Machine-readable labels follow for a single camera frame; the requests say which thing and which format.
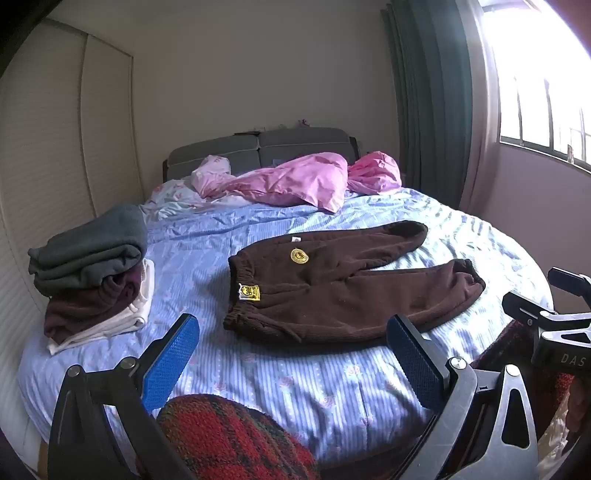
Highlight grey-green folded garment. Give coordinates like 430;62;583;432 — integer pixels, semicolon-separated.
28;204;148;298

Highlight white folded garment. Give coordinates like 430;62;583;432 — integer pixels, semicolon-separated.
47;258;154;355

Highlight barred window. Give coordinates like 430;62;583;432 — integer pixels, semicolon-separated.
480;0;591;167

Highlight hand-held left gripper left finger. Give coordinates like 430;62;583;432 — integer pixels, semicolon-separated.
48;314;200;480

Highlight green curtain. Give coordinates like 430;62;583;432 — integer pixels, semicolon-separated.
381;0;490;208

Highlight pink quilt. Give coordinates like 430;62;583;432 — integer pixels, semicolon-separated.
191;151;402;214

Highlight brown corduroy pants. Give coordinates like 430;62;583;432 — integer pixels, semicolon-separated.
223;220;486;344

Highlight person's red plaid trousers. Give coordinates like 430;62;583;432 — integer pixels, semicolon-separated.
157;318;575;480

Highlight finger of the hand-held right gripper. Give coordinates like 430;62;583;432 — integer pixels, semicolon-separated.
502;291;555;333
547;267;591;303

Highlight white wardrobe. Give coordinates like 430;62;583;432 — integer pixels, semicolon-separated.
0;18;145;319

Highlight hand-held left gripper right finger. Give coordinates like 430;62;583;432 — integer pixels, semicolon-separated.
387;315;539;480

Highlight maroon folded garment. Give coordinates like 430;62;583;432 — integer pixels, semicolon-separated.
44;268;145;344

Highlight grey padded headboard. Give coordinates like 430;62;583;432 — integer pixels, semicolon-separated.
161;128;360;183

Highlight pale floral pillow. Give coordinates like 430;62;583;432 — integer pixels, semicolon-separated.
141;179;245;222

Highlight bed with blue floral sheet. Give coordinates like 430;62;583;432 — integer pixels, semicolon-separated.
18;182;555;467

